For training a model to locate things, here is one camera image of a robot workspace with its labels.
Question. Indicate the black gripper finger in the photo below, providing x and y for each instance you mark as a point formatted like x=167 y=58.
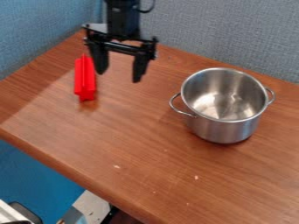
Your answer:
x=99 y=54
x=140 y=63

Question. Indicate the white grey box under table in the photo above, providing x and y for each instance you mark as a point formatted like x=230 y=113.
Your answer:
x=88 y=210

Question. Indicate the red star-shaped block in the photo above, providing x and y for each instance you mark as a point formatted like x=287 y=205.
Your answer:
x=84 y=87

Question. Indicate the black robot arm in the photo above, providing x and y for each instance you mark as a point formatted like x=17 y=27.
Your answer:
x=123 y=18

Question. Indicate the stainless steel pot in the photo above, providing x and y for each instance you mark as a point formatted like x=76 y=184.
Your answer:
x=222 y=102

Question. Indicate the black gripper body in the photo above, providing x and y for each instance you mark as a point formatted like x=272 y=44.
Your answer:
x=131 y=45

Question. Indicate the black white device corner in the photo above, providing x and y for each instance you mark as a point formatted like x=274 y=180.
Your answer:
x=13 y=213

